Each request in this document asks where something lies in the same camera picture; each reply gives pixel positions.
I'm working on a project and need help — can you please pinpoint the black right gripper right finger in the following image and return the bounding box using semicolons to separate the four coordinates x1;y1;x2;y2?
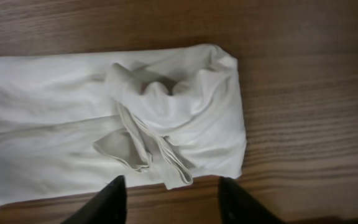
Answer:
218;177;285;224

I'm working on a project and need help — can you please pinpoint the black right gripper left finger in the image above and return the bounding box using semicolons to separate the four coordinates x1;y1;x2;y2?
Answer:
62;175;127;224

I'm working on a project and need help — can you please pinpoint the white Puma t-shirt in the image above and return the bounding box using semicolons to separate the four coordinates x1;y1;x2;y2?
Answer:
0;44;247;206

